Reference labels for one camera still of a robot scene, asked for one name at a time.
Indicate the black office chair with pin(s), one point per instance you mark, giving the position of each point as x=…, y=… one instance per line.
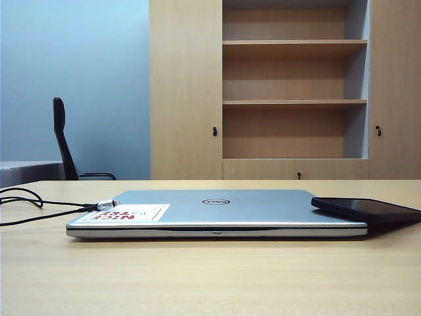
x=64, y=141

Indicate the grey desk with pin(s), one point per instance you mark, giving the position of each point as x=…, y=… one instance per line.
x=29, y=172

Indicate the light wooden shelf cabinet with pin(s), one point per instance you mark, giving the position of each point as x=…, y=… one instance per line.
x=184, y=98

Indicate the black smartphone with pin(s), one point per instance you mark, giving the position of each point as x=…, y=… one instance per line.
x=368, y=209

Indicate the white nice try sticker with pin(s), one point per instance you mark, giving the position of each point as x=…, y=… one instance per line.
x=131, y=213

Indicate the silver Dell laptop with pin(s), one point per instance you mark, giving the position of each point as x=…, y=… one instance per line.
x=250, y=214

